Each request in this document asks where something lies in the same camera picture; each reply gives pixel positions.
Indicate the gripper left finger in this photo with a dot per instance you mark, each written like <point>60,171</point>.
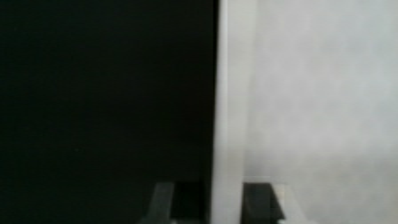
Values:
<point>159,205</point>

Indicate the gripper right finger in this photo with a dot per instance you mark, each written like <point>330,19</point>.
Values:
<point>266,204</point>

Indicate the white desk tabletop tray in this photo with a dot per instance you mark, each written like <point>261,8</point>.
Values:
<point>305,122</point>

